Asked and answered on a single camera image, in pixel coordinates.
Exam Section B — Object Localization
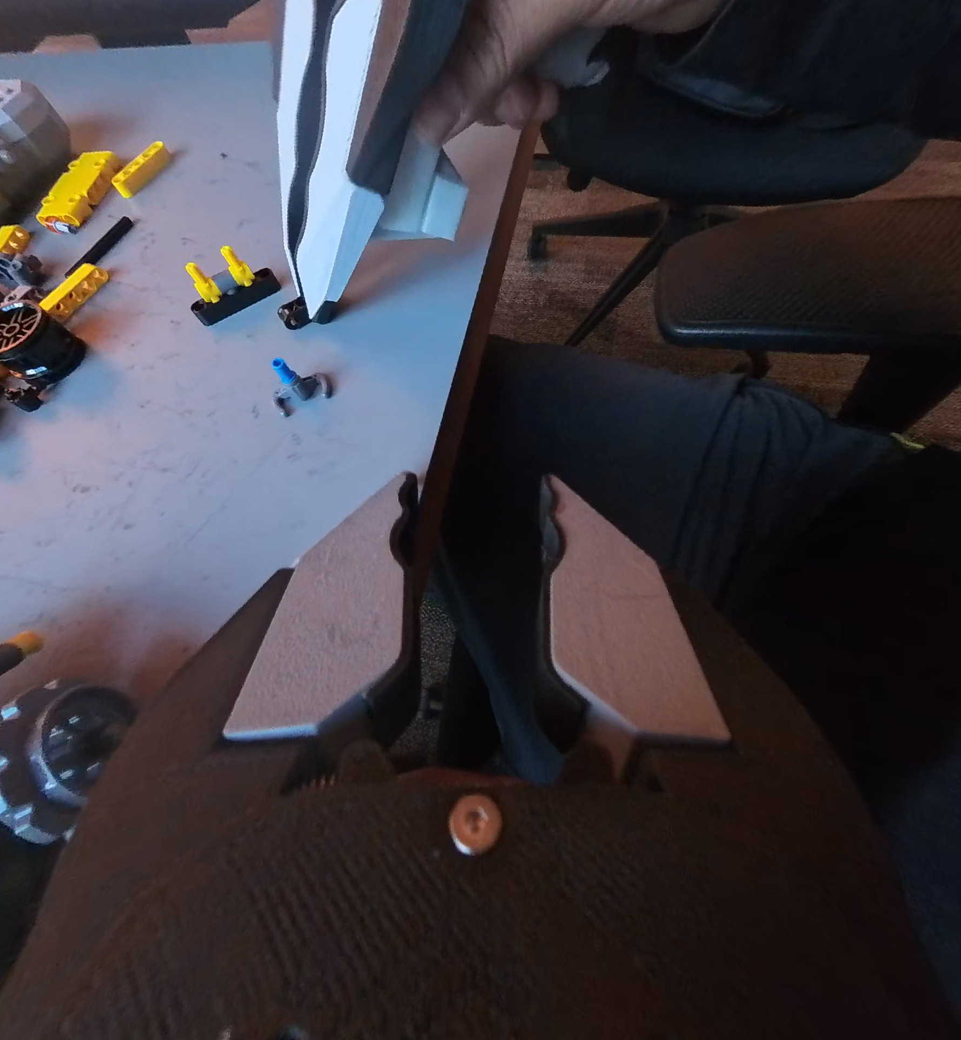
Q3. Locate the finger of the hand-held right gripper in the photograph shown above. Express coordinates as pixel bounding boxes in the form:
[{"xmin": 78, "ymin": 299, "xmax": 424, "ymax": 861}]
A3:
[
  {"xmin": 276, "ymin": 0, "xmax": 334, "ymax": 322},
  {"xmin": 311, "ymin": 0, "xmax": 469, "ymax": 324}
]

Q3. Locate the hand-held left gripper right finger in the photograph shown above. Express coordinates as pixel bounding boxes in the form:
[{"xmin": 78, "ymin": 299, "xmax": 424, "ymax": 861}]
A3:
[{"xmin": 541, "ymin": 475, "xmax": 733, "ymax": 749}]

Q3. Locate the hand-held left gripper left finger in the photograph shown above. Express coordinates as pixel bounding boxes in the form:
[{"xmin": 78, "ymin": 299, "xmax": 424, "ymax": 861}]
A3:
[{"xmin": 220, "ymin": 471, "xmax": 424, "ymax": 744}]

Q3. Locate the black beam with yellow pins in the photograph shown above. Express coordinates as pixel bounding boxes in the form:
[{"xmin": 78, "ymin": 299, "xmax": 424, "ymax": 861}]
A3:
[{"xmin": 186, "ymin": 245, "xmax": 282, "ymax": 328}]

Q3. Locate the dark grey claw connector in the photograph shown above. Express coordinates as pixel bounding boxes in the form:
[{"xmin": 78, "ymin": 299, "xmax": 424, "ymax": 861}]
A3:
[{"xmin": 271, "ymin": 372, "xmax": 335, "ymax": 418}]

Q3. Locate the person's right hand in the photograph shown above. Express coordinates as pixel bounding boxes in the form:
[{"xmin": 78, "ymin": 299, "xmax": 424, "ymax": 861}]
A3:
[{"xmin": 412, "ymin": 0, "xmax": 725, "ymax": 146}]

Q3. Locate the short yellow holed beam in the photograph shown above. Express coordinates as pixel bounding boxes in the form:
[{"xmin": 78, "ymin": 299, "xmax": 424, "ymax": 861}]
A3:
[{"xmin": 112, "ymin": 140, "xmax": 173, "ymax": 198}]

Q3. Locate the person's leg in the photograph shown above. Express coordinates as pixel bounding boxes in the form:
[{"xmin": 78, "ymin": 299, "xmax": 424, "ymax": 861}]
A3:
[{"xmin": 440, "ymin": 337, "xmax": 895, "ymax": 785}]

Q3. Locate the black axle rod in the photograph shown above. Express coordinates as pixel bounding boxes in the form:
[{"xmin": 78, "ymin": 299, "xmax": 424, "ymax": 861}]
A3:
[{"xmin": 64, "ymin": 215, "xmax": 134, "ymax": 277}]

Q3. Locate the yellow motor block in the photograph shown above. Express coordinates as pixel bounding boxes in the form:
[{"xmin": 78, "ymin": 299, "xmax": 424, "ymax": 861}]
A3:
[{"xmin": 36, "ymin": 150, "xmax": 124, "ymax": 237}]

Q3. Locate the long yellow holed beam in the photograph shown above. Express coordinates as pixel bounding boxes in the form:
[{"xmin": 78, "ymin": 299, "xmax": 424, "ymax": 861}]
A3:
[{"xmin": 40, "ymin": 264, "xmax": 112, "ymax": 320}]

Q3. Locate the grey battery box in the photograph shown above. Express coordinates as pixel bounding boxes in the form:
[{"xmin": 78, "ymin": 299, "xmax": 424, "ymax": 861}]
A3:
[{"xmin": 0, "ymin": 77, "xmax": 73, "ymax": 234}]

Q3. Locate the yellow toy vehicle assembly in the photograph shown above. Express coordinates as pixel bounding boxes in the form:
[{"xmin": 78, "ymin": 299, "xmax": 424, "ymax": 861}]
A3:
[{"xmin": 0, "ymin": 629, "xmax": 139, "ymax": 848}]

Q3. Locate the black spoked wheel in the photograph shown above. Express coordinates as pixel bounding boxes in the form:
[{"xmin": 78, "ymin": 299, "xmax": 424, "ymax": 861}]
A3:
[{"xmin": 0, "ymin": 299, "xmax": 87, "ymax": 383}]

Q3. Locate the black office chair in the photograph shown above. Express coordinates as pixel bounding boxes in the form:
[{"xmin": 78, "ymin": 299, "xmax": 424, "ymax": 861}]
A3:
[{"xmin": 529, "ymin": 81, "xmax": 932, "ymax": 346}]

